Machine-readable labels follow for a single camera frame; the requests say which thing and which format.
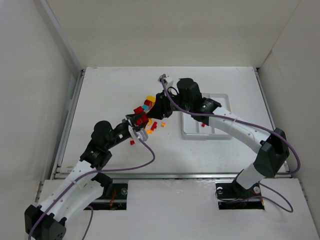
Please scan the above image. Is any large red lego assembly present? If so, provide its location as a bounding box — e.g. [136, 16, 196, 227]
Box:
[133, 99, 153, 126]

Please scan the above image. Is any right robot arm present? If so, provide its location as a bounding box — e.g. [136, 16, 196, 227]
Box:
[147, 74, 290, 192]

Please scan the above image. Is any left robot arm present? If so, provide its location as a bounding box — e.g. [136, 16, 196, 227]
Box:
[24, 118, 148, 240]

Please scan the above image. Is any large teal lego assembly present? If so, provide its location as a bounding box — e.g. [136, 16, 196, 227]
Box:
[142, 105, 149, 112]

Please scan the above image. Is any red cross lego piece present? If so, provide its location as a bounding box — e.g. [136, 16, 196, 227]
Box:
[150, 121, 158, 131]

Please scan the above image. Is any white divided tray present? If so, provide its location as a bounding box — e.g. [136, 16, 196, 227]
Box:
[181, 93, 231, 141]

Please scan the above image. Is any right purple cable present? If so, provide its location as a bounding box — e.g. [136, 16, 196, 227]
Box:
[160, 73, 301, 213]

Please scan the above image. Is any purple cable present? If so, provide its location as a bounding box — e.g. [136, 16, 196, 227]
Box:
[160, 73, 301, 213]
[27, 129, 156, 240]

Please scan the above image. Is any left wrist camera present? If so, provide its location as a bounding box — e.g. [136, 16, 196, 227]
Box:
[128, 125, 149, 143]

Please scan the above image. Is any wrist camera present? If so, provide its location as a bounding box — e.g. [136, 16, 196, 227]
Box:
[157, 74, 174, 88]
[128, 125, 149, 143]

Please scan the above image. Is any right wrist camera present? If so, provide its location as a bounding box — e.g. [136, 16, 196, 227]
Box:
[157, 74, 174, 88]

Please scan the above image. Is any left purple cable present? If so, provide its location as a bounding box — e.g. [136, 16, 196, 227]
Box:
[27, 129, 156, 240]

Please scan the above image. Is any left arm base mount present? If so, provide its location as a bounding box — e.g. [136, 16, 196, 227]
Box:
[90, 173, 128, 211]

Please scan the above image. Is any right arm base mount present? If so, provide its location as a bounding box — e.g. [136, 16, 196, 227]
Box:
[215, 182, 265, 210]

